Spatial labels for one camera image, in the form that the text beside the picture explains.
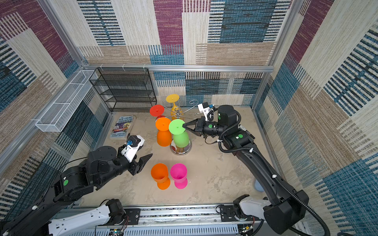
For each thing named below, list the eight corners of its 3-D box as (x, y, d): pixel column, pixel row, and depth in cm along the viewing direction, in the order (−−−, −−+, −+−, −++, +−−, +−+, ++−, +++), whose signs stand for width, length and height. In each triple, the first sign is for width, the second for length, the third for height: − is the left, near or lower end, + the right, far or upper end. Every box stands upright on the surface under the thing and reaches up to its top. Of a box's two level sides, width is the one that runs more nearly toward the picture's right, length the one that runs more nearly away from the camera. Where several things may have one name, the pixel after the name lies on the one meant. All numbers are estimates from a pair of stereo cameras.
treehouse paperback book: (111, 140, 105) (108, 137, 102) (120, 118, 118) (118, 115, 115) (127, 140, 105) (126, 137, 102) (134, 118, 118) (133, 115, 115)
